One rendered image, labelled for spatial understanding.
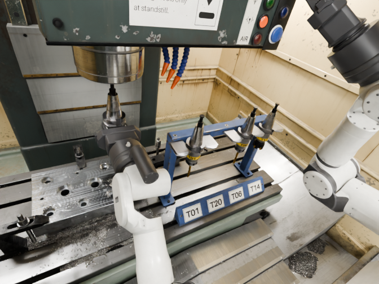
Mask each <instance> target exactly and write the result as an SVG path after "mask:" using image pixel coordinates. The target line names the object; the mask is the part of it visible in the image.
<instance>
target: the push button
mask: <svg viewBox="0 0 379 284"><path fill-rule="evenodd" d="M282 35H283V29H282V28H281V27H277V28H275V29H274V31H273V32H272V34H271V42H273V43H276V42H277V41H279V40H280V38H281V37H282Z"/></svg>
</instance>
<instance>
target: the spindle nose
mask: <svg viewBox="0 0 379 284"><path fill-rule="evenodd" d="M72 53H73V59H74V64H75V66H76V71H77V73H78V74H79V75H81V76H82V77H84V78H86V79H88V80H90V81H93V82H97V83H105V84H123V83H129V82H133V81H135V80H137V79H139V78H140V77H141V76H142V75H143V68H144V47H112V46H72Z"/></svg>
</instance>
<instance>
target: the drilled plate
mask: <svg viewBox="0 0 379 284"><path fill-rule="evenodd" d="M101 164H102V165H101ZM108 165H109V166H108ZM85 167H87V168H86V169H79V168H78V167H77V165H74V166H69V167H64V168H59V169H56V170H51V171H45V172H40V173H37V174H32V216H34V215H35V214H36V215H41V214H42V215H46V216H50V217H49V222H48V223H46V224H45V225H43V226H41V227H38V228H34V229H32V231H33V233H34V234H35V236H36V237H39V236H42V235H44V234H48V233H51V232H54V231H57V230H60V229H63V228H66V227H69V226H72V225H75V224H78V223H81V222H84V221H87V220H90V219H93V218H97V217H99V216H102V215H105V214H108V213H111V212H114V211H115V210H114V201H113V192H112V185H109V184H110V183H111V184H112V179H113V177H114V176H115V173H114V169H113V166H112V164H111V160H110V159H109V158H106V159H100V160H97V161H92V162H87V163H86V166H85ZM100 168H101V169H100ZM107 168H108V169H107ZM69 176H70V178H69ZM43 177H44V178H43ZM51 177H52V178H51ZM73 178H74V179H73ZM41 179H42V180H41ZM52 179H53V180H54V181H52ZM102 180H103V182H102ZM66 182H67V183H66ZM43 183H44V184H43ZM66 184H70V185H71V186H70V185H66ZM100 185H101V186H100ZM99 187H100V188H99ZM73 188H74V190H73ZM109 189H110V190H109ZM72 190H73V191H72ZM92 190H93V192H92ZM107 191H109V193H108V194H107V193H106V192H107ZM43 192H44V194H43ZM71 192H72V193H71ZM69 193H70V194H69ZM58 195H59V197H58ZM107 195H108V196H109V197H107ZM64 196H65V197H64ZM46 197H47V198H46ZM85 197H86V198H85ZM39 199H40V201H39ZM44 199H46V200H44ZM58 203H59V204H60V205H59V204H58ZM42 204H44V205H43V206H42ZM48 205H50V206H51V207H53V208H51V207H48V208H46V207H47V206H48ZM78 205H79V206H78ZM87 205H88V206H87ZM68 206H69V207H68ZM44 208H45V211H44V212H43V210H44ZM54 208H55V209H54ZM55 210H57V211H56V212H55ZM63 210H64V211H63ZM65 210H69V211H65ZM54 212H55V213H56V214H55V213H54ZM53 214H54V215H53ZM52 215H53V216H52Z"/></svg>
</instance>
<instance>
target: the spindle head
mask: <svg viewBox="0 0 379 284"><path fill-rule="evenodd" d="M32 2H33V7H34V11H35V14H36V18H37V23H38V27H39V31H40V32H41V33H42V35H43V36H44V37H45V40H46V44H47V45H48V46H112V47H188V48H263V45H264V42H265V40H266V37H267V33H268V31H269V28H270V25H271V23H272V19H273V17H274V14H275V11H276V8H277V6H278V3H279V0H276V1H275V4H274V6H273V8H272V9H270V10H269V11H266V10H265V9H264V8H263V3H264V0H262V2H261V5H260V7H259V11H258V14H257V18H256V20H255V23H254V27H253V30H252V34H251V36H250V40H249V43H248V45H237V44H236V43H237V39H238V36H239V33H240V29H241V25H242V22H243V18H244V15H245V11H246V7H247V4H248V0H223V3H222V8H221V13H220V17H219V21H218V27H217V30H203V29H185V28H167V27H157V26H139V25H129V0H32ZM263 14H267V15H268V16H269V21H268V24H267V26H266V27H265V28H264V29H258V27H257V22H258V19H259V17H260V16H261V15H263ZM257 32H261V33H262V34H263V39H262V42H261V43H260V44H259V45H258V46H253V45H252V38H253V36H254V35H255V34H256V33H257Z"/></svg>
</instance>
